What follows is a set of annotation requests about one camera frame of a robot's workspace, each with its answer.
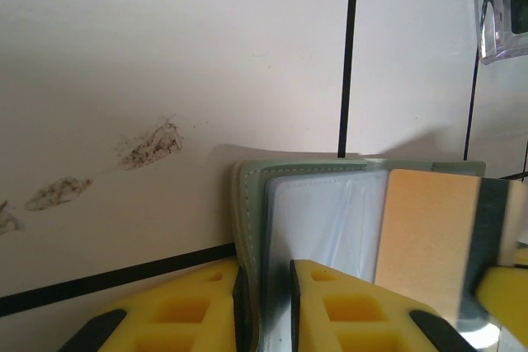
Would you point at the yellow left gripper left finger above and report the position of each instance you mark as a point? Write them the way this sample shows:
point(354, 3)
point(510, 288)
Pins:
point(177, 315)

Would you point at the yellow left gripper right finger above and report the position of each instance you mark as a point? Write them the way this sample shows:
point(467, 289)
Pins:
point(354, 315)

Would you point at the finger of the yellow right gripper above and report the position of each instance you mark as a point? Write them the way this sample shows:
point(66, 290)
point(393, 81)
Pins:
point(507, 294)

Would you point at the gold card with black stripe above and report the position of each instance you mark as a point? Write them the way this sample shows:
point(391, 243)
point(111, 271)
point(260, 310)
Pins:
point(420, 224)

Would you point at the green leather card holder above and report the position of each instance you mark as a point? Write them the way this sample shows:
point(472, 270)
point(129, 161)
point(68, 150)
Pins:
point(251, 187)

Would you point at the clear acrylic card box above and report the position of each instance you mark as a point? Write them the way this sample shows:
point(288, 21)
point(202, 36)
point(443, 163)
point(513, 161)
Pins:
point(495, 38)

